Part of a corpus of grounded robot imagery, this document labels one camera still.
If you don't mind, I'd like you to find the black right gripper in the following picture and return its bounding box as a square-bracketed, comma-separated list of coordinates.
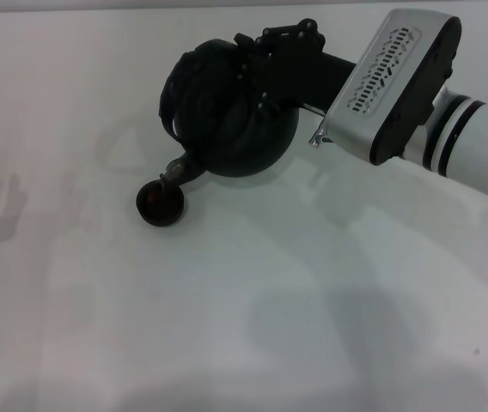
[233, 17, 357, 124]

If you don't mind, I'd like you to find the black round teapot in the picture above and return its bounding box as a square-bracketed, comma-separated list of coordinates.
[156, 38, 302, 191]

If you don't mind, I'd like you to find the dark brown teacup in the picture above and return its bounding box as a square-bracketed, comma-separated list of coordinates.
[135, 179, 186, 228]

